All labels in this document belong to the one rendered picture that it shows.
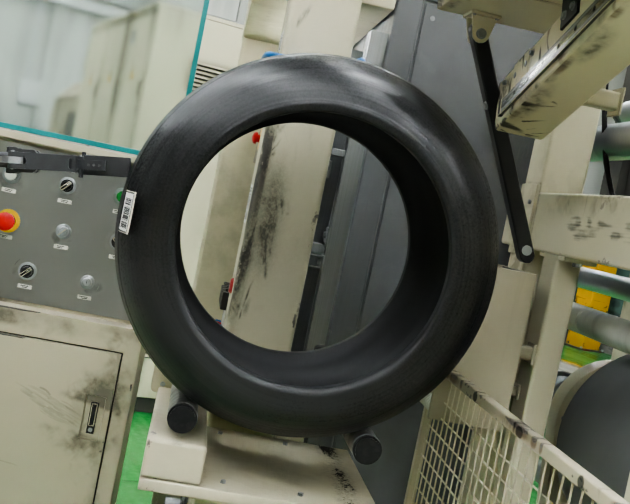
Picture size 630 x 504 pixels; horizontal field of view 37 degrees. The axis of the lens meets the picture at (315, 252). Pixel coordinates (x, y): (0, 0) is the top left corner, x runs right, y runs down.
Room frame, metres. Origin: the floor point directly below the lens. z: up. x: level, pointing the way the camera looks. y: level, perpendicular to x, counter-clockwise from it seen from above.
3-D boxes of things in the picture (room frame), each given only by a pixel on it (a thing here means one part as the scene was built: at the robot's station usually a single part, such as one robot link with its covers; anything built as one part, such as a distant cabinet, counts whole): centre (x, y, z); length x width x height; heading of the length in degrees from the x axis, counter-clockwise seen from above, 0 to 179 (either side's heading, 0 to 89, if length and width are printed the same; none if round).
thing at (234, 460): (1.57, 0.03, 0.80); 0.37 x 0.36 x 0.02; 97
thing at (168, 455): (1.55, 0.16, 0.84); 0.36 x 0.09 x 0.06; 7
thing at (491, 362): (1.83, -0.32, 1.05); 0.20 x 0.15 x 0.30; 7
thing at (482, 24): (1.74, -0.21, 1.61); 0.06 x 0.06 x 0.05; 7
